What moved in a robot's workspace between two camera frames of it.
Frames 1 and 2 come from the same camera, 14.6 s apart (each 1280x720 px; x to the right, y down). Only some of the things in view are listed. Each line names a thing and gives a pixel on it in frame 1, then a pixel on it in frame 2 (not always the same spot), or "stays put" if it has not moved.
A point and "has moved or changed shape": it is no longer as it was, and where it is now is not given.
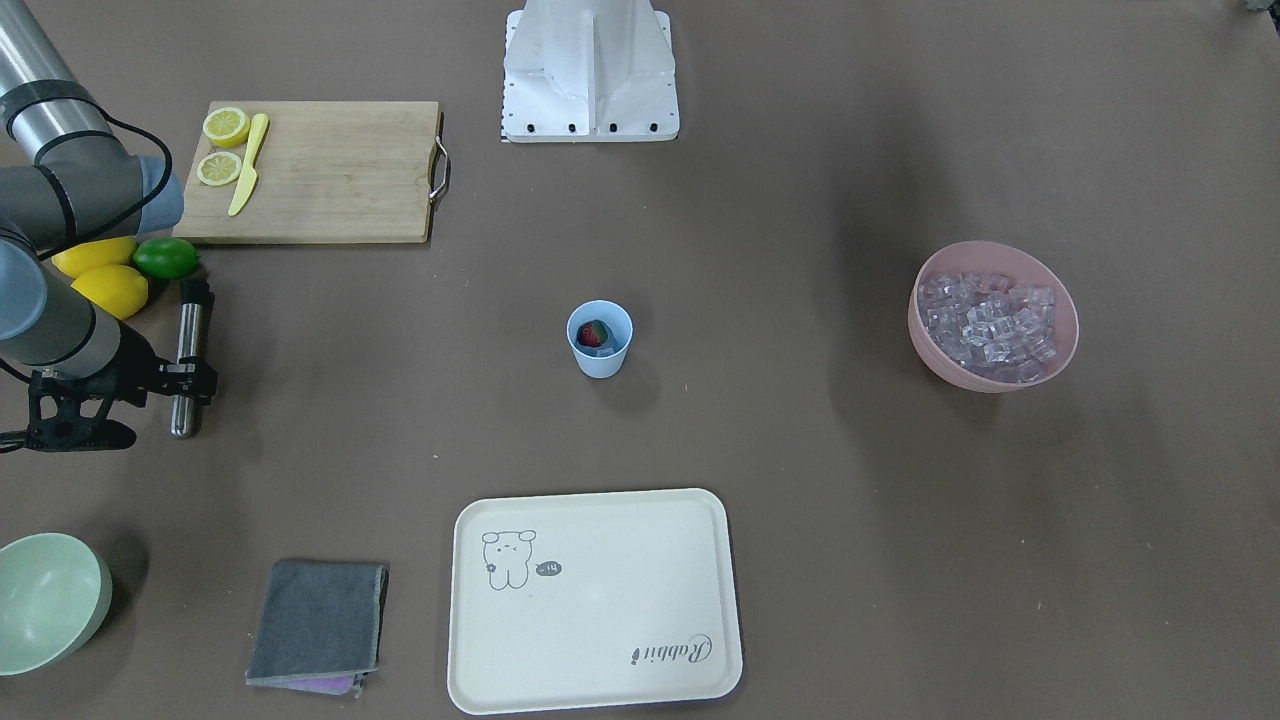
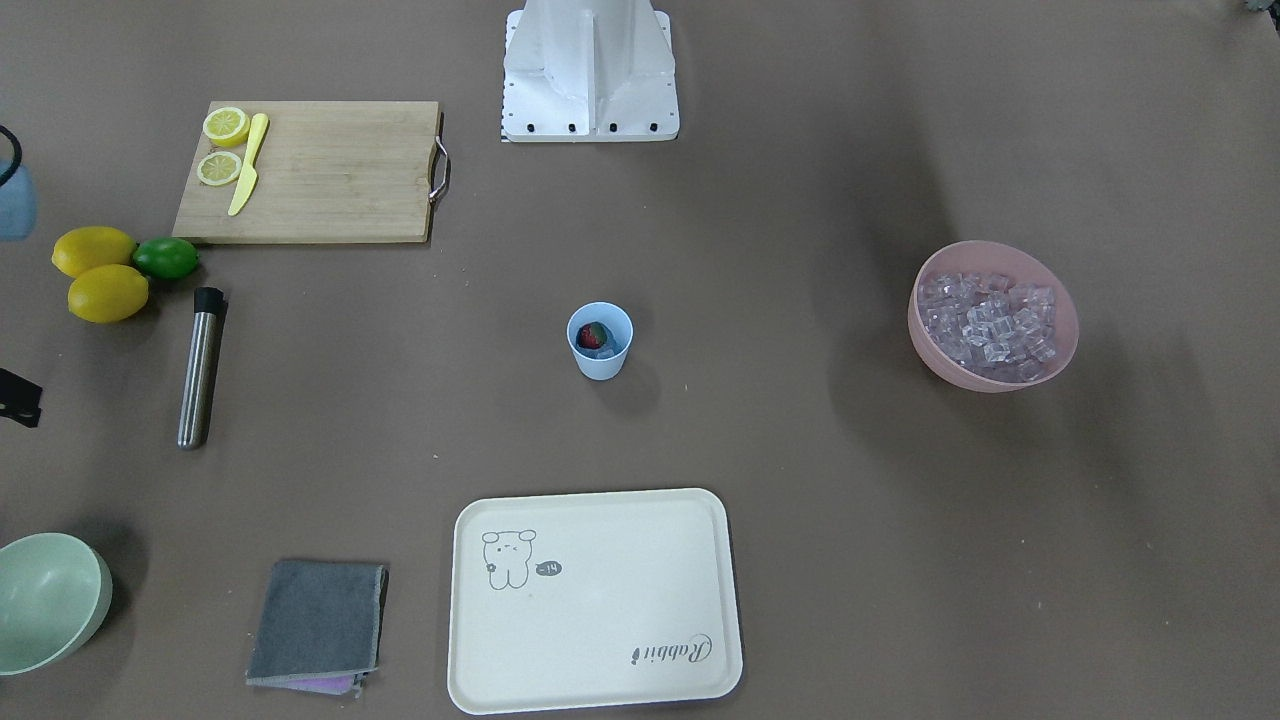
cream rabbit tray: (592, 599) stays put
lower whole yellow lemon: (119, 290) stays put
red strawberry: (592, 333) stays put
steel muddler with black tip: (195, 297) has moved or changed shape
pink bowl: (992, 317) stays put
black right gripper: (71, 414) -> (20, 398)
